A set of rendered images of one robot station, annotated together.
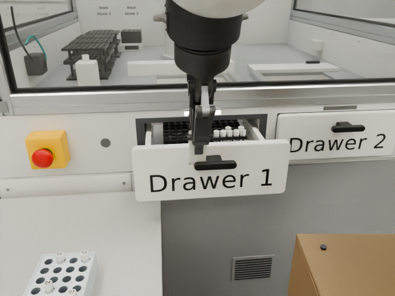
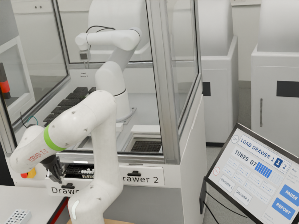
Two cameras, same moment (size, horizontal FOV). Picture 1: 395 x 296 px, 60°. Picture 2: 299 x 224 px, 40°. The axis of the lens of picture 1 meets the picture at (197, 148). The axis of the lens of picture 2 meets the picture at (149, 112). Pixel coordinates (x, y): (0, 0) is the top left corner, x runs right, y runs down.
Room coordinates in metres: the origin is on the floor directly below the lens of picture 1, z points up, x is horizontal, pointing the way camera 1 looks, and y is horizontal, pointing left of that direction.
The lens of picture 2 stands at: (-0.90, -1.14, 2.11)
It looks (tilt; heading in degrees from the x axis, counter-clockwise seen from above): 26 degrees down; 23
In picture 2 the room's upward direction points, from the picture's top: 7 degrees counter-clockwise
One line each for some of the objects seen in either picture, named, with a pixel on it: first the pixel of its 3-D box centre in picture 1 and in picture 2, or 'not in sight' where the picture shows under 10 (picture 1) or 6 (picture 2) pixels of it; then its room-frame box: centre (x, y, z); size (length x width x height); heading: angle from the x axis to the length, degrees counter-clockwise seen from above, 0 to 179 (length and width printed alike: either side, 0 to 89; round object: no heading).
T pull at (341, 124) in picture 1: (345, 126); (134, 173); (0.70, -0.33, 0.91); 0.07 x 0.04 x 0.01; 96
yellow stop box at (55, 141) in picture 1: (47, 150); (27, 171); (0.65, 0.31, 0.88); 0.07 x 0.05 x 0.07; 96
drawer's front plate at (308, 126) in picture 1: (337, 135); (136, 175); (0.73, -0.33, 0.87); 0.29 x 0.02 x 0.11; 96
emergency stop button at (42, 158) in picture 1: (43, 157); (24, 174); (0.61, 0.31, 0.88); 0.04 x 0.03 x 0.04; 96
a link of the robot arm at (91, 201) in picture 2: not in sight; (88, 212); (0.24, -0.32, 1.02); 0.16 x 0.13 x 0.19; 169
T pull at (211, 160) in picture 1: (214, 162); (69, 185); (0.54, -0.03, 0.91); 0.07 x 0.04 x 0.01; 96
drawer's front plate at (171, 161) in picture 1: (211, 170); (72, 187); (0.56, -0.03, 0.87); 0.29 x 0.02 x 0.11; 96
